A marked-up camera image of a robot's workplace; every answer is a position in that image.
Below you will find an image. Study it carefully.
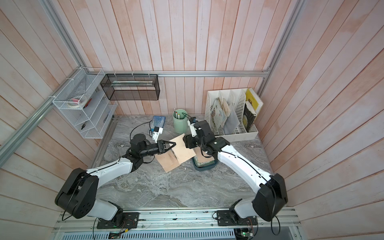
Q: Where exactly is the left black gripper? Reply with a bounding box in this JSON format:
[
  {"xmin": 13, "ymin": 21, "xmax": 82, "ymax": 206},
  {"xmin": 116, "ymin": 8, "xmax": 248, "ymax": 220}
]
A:
[{"xmin": 139, "ymin": 139, "xmax": 176, "ymax": 157}]

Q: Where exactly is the brown stationery paper sheet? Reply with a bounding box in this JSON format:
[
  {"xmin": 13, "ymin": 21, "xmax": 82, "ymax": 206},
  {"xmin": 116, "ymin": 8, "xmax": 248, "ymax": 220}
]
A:
[{"xmin": 170, "ymin": 134, "xmax": 196, "ymax": 164}]

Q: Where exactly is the brown paper stack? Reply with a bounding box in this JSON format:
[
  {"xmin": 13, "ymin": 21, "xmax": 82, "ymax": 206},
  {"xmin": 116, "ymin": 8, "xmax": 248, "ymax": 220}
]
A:
[{"xmin": 194, "ymin": 147, "xmax": 214, "ymax": 167}]

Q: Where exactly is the dark teal storage box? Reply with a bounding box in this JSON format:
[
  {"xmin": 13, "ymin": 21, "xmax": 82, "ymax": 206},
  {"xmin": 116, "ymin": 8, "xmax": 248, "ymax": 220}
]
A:
[{"xmin": 193, "ymin": 152, "xmax": 218, "ymax": 172}]

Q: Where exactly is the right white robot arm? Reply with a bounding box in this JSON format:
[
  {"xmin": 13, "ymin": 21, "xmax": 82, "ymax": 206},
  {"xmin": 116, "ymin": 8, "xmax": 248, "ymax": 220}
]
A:
[{"xmin": 183, "ymin": 118, "xmax": 288, "ymax": 222}]

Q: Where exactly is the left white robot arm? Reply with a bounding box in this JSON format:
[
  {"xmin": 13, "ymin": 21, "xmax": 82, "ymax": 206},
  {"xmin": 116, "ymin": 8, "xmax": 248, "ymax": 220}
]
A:
[{"xmin": 55, "ymin": 134, "xmax": 177, "ymax": 226}]

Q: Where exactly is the blue packaged item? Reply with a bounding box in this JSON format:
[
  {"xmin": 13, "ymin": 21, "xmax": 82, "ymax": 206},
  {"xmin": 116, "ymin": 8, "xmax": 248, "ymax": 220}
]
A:
[{"xmin": 150, "ymin": 116, "xmax": 166, "ymax": 132}]

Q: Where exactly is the illustrated booklet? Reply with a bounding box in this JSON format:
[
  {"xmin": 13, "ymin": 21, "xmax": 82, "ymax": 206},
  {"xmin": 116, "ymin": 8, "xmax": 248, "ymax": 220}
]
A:
[{"xmin": 211, "ymin": 97, "xmax": 231, "ymax": 129}]

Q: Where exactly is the grey folder in organizer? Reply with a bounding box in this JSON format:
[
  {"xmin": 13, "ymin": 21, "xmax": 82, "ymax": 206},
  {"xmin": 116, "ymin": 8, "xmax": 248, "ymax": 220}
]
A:
[{"xmin": 223, "ymin": 105, "xmax": 240, "ymax": 135}]

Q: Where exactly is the mint green pen cup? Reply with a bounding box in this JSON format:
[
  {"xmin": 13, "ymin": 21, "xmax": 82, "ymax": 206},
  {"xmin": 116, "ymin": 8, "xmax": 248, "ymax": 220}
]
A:
[{"xmin": 173, "ymin": 109, "xmax": 188, "ymax": 134}]

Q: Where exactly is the white plastic file organizer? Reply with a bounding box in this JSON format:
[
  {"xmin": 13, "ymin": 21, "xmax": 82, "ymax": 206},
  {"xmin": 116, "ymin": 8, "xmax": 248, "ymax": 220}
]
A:
[{"xmin": 205, "ymin": 89, "xmax": 258, "ymax": 142}]

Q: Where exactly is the dark book in organizer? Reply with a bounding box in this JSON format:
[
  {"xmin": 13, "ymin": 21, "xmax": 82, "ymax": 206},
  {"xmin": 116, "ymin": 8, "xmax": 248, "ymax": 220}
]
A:
[{"xmin": 242, "ymin": 101, "xmax": 257, "ymax": 132}]

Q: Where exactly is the yellow book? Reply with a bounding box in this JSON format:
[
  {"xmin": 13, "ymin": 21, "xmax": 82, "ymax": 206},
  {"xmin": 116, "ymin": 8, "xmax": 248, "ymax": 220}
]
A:
[{"xmin": 246, "ymin": 88, "xmax": 264, "ymax": 115}]

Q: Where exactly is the tape roll on shelf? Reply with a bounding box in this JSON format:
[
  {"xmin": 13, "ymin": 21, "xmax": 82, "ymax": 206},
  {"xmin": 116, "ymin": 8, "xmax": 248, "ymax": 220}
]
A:
[{"xmin": 67, "ymin": 96, "xmax": 88, "ymax": 109}]

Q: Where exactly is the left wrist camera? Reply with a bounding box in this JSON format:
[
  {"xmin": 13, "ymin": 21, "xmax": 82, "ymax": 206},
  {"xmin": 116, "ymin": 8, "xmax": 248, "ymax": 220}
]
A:
[{"xmin": 151, "ymin": 126, "xmax": 163, "ymax": 143}]

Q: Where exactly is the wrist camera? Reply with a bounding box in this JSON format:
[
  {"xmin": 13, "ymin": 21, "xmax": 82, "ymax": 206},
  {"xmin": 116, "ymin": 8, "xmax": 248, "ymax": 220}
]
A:
[
  {"xmin": 151, "ymin": 126, "xmax": 163, "ymax": 143},
  {"xmin": 188, "ymin": 117, "xmax": 198, "ymax": 137}
]

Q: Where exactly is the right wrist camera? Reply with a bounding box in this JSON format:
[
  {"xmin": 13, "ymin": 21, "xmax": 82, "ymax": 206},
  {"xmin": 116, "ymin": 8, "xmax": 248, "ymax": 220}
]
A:
[{"xmin": 188, "ymin": 117, "xmax": 198, "ymax": 137}]

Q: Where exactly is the black mesh wall basket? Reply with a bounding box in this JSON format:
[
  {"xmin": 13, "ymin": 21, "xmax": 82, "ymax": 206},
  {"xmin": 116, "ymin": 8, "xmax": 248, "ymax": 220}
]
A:
[{"xmin": 101, "ymin": 73, "xmax": 161, "ymax": 101}]

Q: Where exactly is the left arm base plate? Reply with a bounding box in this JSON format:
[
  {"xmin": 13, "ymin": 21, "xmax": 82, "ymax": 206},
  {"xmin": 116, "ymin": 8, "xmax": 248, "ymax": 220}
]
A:
[{"xmin": 96, "ymin": 212, "xmax": 140, "ymax": 230}]

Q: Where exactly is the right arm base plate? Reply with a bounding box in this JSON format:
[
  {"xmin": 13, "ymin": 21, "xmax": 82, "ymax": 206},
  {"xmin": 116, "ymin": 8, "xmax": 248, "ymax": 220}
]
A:
[{"xmin": 215, "ymin": 210, "xmax": 258, "ymax": 227}]

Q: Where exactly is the white wire wall shelf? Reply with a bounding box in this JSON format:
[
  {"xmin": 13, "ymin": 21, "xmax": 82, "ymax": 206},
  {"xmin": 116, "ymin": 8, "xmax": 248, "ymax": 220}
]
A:
[{"xmin": 53, "ymin": 68, "xmax": 118, "ymax": 139}]

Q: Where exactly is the aluminium rail frame front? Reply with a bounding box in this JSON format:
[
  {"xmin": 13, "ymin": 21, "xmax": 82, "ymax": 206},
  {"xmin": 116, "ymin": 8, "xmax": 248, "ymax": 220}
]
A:
[{"xmin": 52, "ymin": 206, "xmax": 301, "ymax": 233}]

